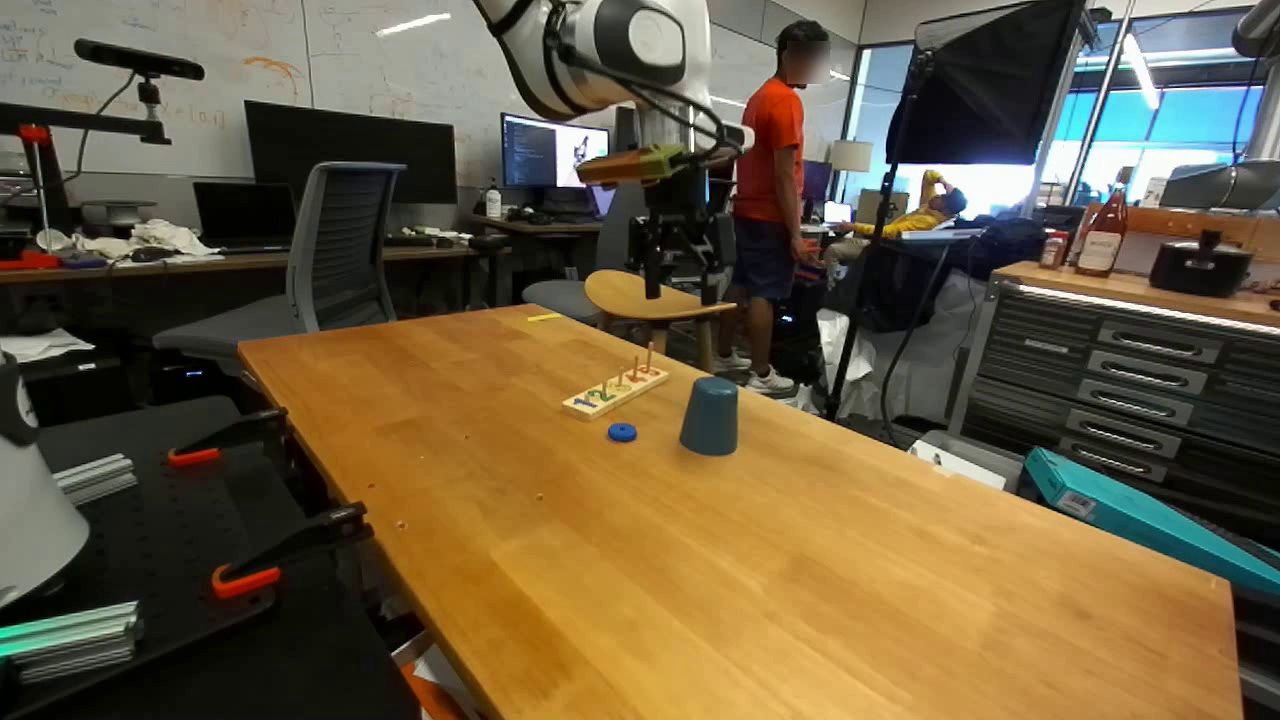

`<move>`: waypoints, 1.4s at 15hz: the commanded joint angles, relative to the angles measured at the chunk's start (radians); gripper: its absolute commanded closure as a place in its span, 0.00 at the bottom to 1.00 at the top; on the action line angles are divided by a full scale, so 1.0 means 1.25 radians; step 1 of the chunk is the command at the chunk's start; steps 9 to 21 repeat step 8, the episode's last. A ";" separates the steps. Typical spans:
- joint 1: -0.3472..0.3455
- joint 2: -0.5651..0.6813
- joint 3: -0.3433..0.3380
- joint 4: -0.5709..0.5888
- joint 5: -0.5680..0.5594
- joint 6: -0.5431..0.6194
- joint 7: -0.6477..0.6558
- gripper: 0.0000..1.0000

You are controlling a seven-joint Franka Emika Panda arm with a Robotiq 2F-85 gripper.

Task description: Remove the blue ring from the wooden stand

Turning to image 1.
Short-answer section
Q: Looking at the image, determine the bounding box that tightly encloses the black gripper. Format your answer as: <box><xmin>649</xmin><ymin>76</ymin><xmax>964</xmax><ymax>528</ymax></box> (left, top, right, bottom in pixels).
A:
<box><xmin>628</xmin><ymin>166</ymin><xmax>734</xmax><ymax>308</ymax></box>

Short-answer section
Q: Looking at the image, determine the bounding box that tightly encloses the black robot base mat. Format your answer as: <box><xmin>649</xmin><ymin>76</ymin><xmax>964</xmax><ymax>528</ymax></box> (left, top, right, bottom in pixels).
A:
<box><xmin>0</xmin><ymin>391</ymin><xmax>422</xmax><ymax>720</ymax></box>

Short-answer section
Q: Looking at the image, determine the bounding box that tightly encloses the black light stand pole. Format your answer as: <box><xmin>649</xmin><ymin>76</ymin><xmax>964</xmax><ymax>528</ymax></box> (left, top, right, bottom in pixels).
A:
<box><xmin>820</xmin><ymin>157</ymin><xmax>927</xmax><ymax>420</ymax></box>

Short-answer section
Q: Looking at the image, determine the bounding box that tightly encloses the round wooden stool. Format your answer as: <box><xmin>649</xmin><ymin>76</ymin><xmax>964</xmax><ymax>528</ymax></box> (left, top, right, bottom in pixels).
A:
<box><xmin>581</xmin><ymin>267</ymin><xmax>741</xmax><ymax>375</ymax></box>

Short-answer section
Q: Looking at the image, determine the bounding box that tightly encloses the small wooden block tray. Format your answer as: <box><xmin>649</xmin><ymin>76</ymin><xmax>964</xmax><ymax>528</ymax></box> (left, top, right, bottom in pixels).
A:
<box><xmin>558</xmin><ymin>336</ymin><xmax>672</xmax><ymax>420</ymax></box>

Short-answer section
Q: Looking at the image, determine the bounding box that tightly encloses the person in orange shirt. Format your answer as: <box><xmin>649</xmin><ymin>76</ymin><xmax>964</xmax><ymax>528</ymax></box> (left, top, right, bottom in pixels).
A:
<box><xmin>724</xmin><ymin>17</ymin><xmax>835</xmax><ymax>400</ymax></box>

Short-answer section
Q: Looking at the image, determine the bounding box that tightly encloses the blue plastic cup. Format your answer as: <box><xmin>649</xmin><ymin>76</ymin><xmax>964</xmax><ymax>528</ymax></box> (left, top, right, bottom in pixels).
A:
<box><xmin>674</xmin><ymin>373</ymin><xmax>744</xmax><ymax>461</ymax></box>

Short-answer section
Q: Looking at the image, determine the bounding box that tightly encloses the lit computer monitor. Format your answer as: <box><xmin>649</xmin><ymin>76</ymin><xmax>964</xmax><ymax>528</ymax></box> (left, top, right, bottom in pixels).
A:
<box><xmin>495</xmin><ymin>109</ymin><xmax>617</xmax><ymax>197</ymax></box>

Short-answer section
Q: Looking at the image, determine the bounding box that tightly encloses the grey high back chair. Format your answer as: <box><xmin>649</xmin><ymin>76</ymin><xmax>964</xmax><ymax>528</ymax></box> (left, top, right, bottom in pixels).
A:
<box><xmin>147</xmin><ymin>157</ymin><xmax>412</xmax><ymax>373</ymax></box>

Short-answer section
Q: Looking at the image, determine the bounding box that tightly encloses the large black monitor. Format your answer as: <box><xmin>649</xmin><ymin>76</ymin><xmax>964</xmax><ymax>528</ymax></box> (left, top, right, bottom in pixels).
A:
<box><xmin>239</xmin><ymin>96</ymin><xmax>465</xmax><ymax>210</ymax></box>

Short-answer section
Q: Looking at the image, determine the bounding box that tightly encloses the black softbox light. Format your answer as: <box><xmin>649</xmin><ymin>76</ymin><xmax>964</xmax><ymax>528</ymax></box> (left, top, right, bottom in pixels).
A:
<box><xmin>883</xmin><ymin>0</ymin><xmax>1091</xmax><ymax>173</ymax></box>

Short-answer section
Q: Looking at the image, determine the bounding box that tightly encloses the red liquid bottle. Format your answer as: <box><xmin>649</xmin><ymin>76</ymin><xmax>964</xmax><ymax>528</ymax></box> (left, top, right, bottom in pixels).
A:
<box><xmin>1069</xmin><ymin>186</ymin><xmax>1132</xmax><ymax>280</ymax></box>

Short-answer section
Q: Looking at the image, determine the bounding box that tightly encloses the black laptop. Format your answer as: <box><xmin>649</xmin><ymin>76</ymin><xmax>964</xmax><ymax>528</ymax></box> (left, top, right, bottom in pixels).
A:
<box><xmin>186</xmin><ymin>177</ymin><xmax>298</xmax><ymax>254</ymax></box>

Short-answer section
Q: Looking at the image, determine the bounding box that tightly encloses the grey drawer cabinet wooden top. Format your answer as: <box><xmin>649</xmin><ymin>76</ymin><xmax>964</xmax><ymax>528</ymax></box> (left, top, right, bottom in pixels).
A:
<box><xmin>939</xmin><ymin>256</ymin><xmax>1280</xmax><ymax>518</ymax></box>

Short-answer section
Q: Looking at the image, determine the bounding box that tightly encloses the long wooden desk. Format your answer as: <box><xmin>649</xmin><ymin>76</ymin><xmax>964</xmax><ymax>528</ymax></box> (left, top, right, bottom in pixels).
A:
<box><xmin>0</xmin><ymin>238</ymin><xmax>489</xmax><ymax>344</ymax></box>

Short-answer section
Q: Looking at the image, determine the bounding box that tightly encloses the orange tipped black clamp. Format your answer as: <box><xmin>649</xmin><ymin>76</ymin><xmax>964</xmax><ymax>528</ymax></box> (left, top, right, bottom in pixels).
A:
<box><xmin>205</xmin><ymin>499</ymin><xmax>371</xmax><ymax>609</ymax></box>
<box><xmin>162</xmin><ymin>405</ymin><xmax>292</xmax><ymax>478</ymax></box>

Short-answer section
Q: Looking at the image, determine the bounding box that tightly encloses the black pot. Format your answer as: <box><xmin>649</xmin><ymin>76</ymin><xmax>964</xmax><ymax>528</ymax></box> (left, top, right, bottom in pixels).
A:
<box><xmin>1147</xmin><ymin>228</ymin><xmax>1260</xmax><ymax>301</ymax></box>

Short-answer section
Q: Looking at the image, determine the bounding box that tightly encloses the teal case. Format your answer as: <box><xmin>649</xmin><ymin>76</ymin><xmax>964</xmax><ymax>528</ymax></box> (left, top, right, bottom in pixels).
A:
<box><xmin>1020</xmin><ymin>446</ymin><xmax>1280</xmax><ymax>609</ymax></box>

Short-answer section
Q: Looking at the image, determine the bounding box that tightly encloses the white papers pile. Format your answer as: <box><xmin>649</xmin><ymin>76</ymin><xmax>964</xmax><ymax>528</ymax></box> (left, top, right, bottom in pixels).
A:
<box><xmin>27</xmin><ymin>211</ymin><xmax>221</xmax><ymax>267</ymax></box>

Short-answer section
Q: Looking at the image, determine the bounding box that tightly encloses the yellow green wrist camera mount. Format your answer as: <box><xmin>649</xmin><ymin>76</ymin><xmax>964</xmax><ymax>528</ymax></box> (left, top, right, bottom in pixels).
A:
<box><xmin>571</xmin><ymin>142</ymin><xmax>699</xmax><ymax>192</ymax></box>

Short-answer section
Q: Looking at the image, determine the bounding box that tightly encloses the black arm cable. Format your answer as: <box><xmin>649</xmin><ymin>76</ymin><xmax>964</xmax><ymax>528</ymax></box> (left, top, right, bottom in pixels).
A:
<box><xmin>541</xmin><ymin>36</ymin><xmax>746</xmax><ymax>173</ymax></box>

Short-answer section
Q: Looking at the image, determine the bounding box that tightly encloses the black camera on boom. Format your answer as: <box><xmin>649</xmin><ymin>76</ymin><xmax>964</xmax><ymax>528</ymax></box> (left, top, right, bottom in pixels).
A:
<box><xmin>69</xmin><ymin>31</ymin><xmax>211</xmax><ymax>90</ymax></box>

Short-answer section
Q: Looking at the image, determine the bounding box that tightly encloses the aluminium rail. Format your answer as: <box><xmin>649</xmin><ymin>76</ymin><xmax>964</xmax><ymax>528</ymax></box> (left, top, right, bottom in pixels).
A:
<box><xmin>0</xmin><ymin>595</ymin><xmax>147</xmax><ymax>689</ymax></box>
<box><xmin>46</xmin><ymin>447</ymin><xmax>139</xmax><ymax>511</ymax></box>

